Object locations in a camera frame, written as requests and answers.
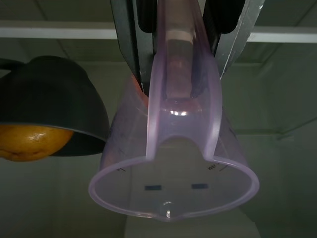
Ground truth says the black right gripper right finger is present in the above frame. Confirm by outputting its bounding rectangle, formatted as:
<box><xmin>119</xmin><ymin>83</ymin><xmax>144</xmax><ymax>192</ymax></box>
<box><xmin>202</xmin><ymin>0</ymin><xmax>265</xmax><ymax>80</ymax></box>

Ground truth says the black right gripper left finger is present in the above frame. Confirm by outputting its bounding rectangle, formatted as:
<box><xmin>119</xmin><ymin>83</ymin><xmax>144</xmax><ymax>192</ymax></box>
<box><xmin>110</xmin><ymin>0</ymin><xmax>159</xmax><ymax>98</ymax></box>

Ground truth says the dark purple mug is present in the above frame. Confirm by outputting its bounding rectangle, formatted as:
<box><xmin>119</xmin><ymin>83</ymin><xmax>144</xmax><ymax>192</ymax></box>
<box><xmin>0</xmin><ymin>56</ymin><xmax>109</xmax><ymax>157</ymax></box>

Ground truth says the round orange fruit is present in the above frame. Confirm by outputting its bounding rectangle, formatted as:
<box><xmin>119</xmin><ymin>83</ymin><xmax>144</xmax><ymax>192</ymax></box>
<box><xmin>0</xmin><ymin>124</ymin><xmax>75</xmax><ymax>162</ymax></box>

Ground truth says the clear purple measuring cup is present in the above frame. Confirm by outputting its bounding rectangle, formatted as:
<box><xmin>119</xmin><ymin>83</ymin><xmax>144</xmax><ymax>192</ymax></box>
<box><xmin>88</xmin><ymin>0</ymin><xmax>260</xmax><ymax>223</ymax></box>

